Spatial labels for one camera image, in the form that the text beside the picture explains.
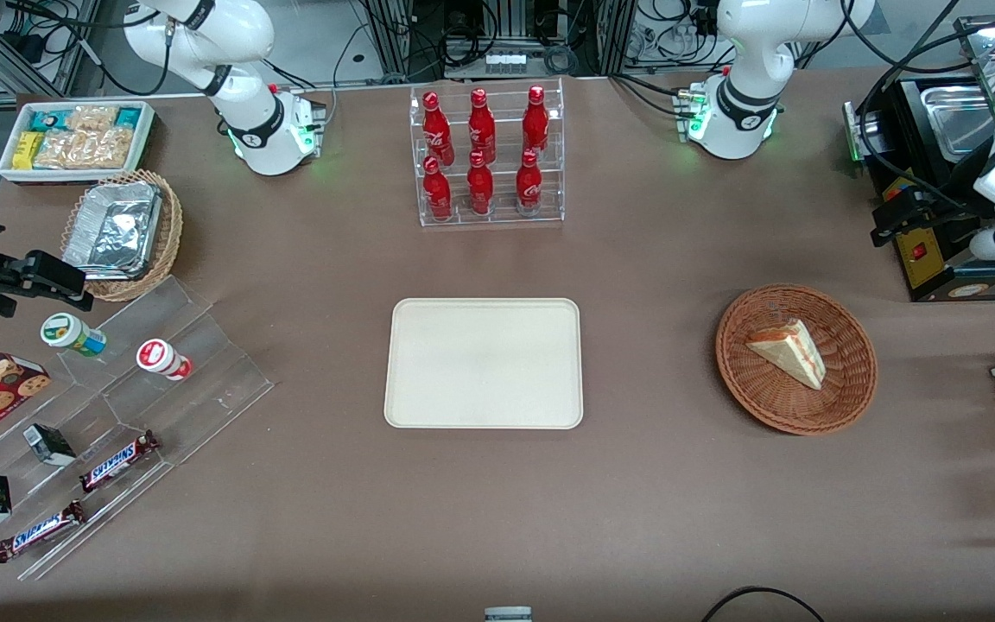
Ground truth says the aluminium foil container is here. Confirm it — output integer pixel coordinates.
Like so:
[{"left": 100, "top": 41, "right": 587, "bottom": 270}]
[{"left": 62, "top": 181, "right": 162, "bottom": 281}]

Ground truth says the green label yogurt cup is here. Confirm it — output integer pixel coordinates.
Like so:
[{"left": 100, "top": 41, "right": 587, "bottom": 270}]
[{"left": 40, "top": 313, "right": 108, "bottom": 359}]

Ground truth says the white snack bin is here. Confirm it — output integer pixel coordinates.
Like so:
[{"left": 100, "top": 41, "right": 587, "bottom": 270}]
[{"left": 0, "top": 100, "right": 156, "bottom": 186}]

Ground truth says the red label yogurt cup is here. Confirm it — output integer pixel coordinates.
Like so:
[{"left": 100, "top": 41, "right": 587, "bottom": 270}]
[{"left": 136, "top": 339, "right": 193, "bottom": 382}]

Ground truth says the clear acrylic stepped display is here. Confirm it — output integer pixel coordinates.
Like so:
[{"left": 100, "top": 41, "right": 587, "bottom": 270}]
[{"left": 0, "top": 275, "right": 276, "bottom": 582}]

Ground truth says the light wicker basket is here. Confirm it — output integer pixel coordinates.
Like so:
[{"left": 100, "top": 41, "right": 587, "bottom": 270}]
[{"left": 60, "top": 168, "right": 184, "bottom": 303}]

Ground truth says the red cola bottle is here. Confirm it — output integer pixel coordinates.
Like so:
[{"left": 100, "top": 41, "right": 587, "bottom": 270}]
[
  {"left": 422, "top": 155, "right": 453, "bottom": 222},
  {"left": 468, "top": 88, "right": 498, "bottom": 165},
  {"left": 466, "top": 151, "right": 495, "bottom": 217},
  {"left": 522, "top": 85, "right": 550, "bottom": 157},
  {"left": 516, "top": 149, "right": 544, "bottom": 215},
  {"left": 422, "top": 92, "right": 455, "bottom": 167}
]

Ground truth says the black food warmer machine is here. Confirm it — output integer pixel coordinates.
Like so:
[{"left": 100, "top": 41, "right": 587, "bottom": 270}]
[{"left": 843, "top": 13, "right": 995, "bottom": 303}]

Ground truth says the clear cracker packet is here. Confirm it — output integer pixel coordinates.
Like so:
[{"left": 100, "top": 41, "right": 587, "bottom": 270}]
[
  {"left": 83, "top": 126, "right": 136, "bottom": 170},
  {"left": 66, "top": 105, "right": 119, "bottom": 136},
  {"left": 34, "top": 130, "right": 89, "bottom": 170}
]

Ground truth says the brown wicker basket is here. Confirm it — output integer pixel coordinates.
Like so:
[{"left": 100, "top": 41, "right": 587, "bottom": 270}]
[{"left": 715, "top": 284, "right": 879, "bottom": 436}]

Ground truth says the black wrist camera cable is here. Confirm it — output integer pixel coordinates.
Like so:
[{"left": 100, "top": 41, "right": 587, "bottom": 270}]
[{"left": 857, "top": 13, "right": 995, "bottom": 208}]

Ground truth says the clear acrylic bottle rack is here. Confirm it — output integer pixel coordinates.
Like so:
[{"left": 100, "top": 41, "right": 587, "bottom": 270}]
[{"left": 409, "top": 77, "right": 566, "bottom": 228}]

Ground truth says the snickers chocolate bar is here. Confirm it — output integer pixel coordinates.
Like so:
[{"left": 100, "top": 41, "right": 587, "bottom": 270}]
[
  {"left": 0, "top": 500, "right": 87, "bottom": 564},
  {"left": 79, "top": 430, "right": 161, "bottom": 494}
]

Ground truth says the cream rectangular tray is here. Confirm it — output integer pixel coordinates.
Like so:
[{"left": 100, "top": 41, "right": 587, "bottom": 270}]
[{"left": 384, "top": 298, "right": 584, "bottom": 430}]

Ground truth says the yellow snack packet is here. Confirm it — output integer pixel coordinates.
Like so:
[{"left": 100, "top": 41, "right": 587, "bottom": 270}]
[{"left": 12, "top": 131, "right": 46, "bottom": 171}]

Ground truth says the triangular sandwich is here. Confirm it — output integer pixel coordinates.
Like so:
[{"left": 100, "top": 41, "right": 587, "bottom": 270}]
[{"left": 745, "top": 318, "right": 827, "bottom": 391}]

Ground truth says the black table cable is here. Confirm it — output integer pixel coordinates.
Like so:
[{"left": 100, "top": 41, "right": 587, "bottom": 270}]
[{"left": 702, "top": 586, "right": 825, "bottom": 622}]

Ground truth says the steel pan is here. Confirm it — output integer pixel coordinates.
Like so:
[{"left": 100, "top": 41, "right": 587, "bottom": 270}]
[{"left": 921, "top": 83, "right": 995, "bottom": 162}]

